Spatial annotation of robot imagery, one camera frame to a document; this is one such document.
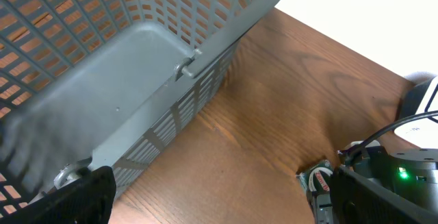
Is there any dark green balm box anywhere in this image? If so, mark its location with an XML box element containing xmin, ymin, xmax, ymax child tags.
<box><xmin>296</xmin><ymin>159</ymin><xmax>335</xmax><ymax>224</ymax></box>

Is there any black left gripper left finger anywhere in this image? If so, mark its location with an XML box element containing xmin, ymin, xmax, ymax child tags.
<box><xmin>1</xmin><ymin>166</ymin><xmax>116</xmax><ymax>224</ymax></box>

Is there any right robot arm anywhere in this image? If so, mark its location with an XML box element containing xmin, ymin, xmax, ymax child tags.
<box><xmin>352</xmin><ymin>146</ymin><xmax>437</xmax><ymax>213</ymax></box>

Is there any white barcode scanner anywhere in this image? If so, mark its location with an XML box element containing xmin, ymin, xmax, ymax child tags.
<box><xmin>394</xmin><ymin>77</ymin><xmax>437</xmax><ymax>149</ymax></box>

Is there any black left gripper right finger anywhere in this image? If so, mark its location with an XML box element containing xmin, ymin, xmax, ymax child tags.
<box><xmin>329</xmin><ymin>167</ymin><xmax>437</xmax><ymax>224</ymax></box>

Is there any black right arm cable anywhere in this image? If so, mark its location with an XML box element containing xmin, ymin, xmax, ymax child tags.
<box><xmin>338</xmin><ymin>110</ymin><xmax>438</xmax><ymax>160</ymax></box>

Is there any dark grey plastic basket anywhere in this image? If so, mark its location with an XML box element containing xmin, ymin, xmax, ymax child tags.
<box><xmin>1</xmin><ymin>0</ymin><xmax>280</xmax><ymax>219</ymax></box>

